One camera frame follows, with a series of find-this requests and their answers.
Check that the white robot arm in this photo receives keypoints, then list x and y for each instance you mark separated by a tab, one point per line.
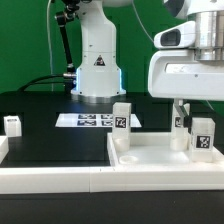
99	78

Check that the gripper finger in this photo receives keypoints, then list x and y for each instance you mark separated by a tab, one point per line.
180	110

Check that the marker sheet with tags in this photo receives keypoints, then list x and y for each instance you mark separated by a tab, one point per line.
96	120

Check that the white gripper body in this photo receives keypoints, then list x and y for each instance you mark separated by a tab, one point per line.
176	74

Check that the white square table top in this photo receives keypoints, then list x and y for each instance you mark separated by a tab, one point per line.
146	149

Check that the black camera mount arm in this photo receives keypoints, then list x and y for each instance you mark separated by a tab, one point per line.
62	18

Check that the white U-shaped fence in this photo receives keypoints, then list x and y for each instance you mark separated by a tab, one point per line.
193	176

